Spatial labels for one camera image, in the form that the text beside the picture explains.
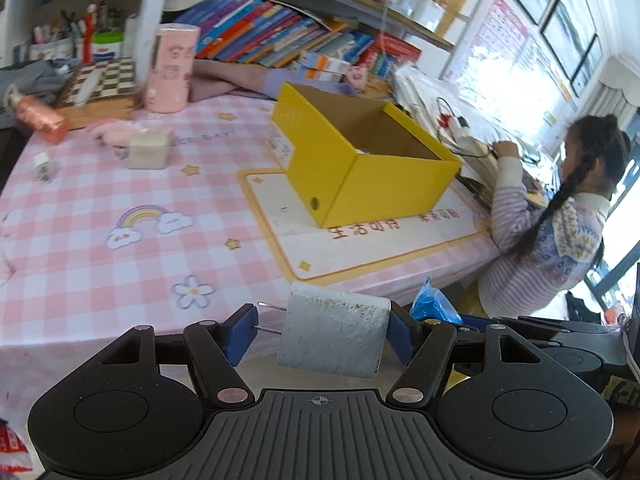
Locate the tall white carton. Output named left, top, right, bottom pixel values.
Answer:
left=122, top=12, right=141, bottom=59

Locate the long grey case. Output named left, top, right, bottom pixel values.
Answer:
left=75, top=69, right=103, bottom=106

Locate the pink cylindrical appliance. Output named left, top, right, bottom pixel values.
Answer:
left=144, top=24, right=201, bottom=114

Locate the row of leaning colourful books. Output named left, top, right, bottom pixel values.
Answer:
left=175, top=0, right=422, bottom=79

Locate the red tassel ornament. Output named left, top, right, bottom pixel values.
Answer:
left=82, top=4, right=97, bottom=66

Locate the pile of papers and bags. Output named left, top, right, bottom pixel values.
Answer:
left=392, top=65, right=501, bottom=206

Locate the orange white carton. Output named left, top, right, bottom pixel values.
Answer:
left=300, top=50, right=352, bottom=72
left=292, top=62, right=346, bottom=82

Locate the white pen cup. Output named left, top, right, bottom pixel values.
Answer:
left=27, top=7, right=76, bottom=61

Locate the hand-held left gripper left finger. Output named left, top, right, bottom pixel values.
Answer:
left=97, top=303, right=259, bottom=409

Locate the red white plastic packet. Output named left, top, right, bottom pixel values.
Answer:
left=0, top=417, right=34, bottom=476

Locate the wooden chessboard box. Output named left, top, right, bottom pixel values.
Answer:
left=52, top=57, right=139, bottom=129

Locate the blue plastic bag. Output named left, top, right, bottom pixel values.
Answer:
left=410, top=277, right=464, bottom=326

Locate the small white charger plug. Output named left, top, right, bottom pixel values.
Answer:
left=33, top=152, right=54, bottom=182

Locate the small white paper box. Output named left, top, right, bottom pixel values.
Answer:
left=126, top=128, right=174, bottom=170

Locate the white wooden bookshelf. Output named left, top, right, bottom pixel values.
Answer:
left=0, top=0, right=493, bottom=86

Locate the pink metallic bottle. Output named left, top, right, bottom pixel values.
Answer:
left=5, top=85, right=69, bottom=145

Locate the pink knit glove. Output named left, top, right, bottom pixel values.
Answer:
left=85, top=119, right=151, bottom=147

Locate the grey garment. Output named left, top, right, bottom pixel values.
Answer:
left=0, top=57, right=81, bottom=126

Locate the mauve cloth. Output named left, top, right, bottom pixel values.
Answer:
left=190, top=60, right=282, bottom=102

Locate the wall poster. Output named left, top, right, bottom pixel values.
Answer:
left=442, top=0, right=578, bottom=111

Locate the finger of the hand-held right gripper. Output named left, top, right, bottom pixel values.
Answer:
left=457, top=314, right=622, bottom=343

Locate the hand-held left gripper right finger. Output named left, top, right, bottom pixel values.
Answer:
left=386, top=300, right=546, bottom=407

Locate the green-lidded white tub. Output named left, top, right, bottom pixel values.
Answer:
left=91, top=31, right=125, bottom=61

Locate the yellow cardboard box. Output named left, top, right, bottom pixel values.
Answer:
left=270, top=81, right=463, bottom=229

